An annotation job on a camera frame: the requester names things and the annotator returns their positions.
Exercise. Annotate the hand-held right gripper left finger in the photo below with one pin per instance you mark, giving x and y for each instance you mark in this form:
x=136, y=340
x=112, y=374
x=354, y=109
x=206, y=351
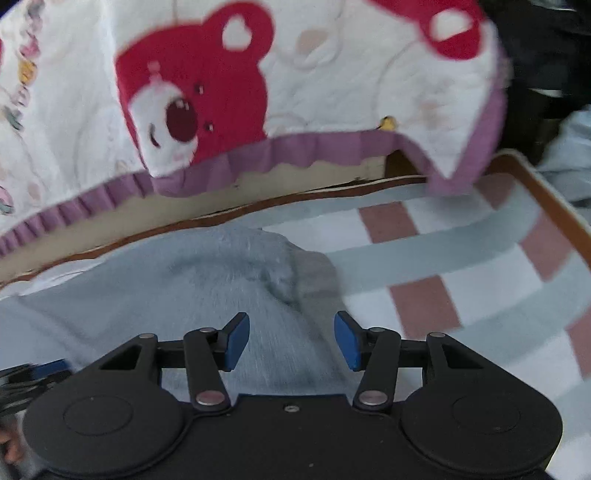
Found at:
x=236, y=341

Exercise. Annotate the pale blue cloth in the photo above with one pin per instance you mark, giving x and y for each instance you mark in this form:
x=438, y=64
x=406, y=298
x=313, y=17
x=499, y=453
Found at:
x=570, y=147

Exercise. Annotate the dark clothes pile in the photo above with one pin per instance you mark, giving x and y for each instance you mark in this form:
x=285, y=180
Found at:
x=540, y=50

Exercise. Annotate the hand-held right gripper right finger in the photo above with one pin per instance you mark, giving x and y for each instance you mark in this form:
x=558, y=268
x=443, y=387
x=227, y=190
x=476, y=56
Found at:
x=347, y=341

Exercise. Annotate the checked printed blanket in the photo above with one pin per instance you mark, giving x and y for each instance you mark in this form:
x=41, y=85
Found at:
x=461, y=258

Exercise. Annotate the bear print quilt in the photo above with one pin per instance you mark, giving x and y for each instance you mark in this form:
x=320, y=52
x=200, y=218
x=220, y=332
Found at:
x=286, y=78

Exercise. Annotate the grey fleece garment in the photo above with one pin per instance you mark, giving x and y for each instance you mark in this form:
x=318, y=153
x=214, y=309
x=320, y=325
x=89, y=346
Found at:
x=207, y=286

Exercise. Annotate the person's left hand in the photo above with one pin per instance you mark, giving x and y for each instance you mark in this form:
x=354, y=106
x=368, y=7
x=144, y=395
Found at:
x=8, y=445

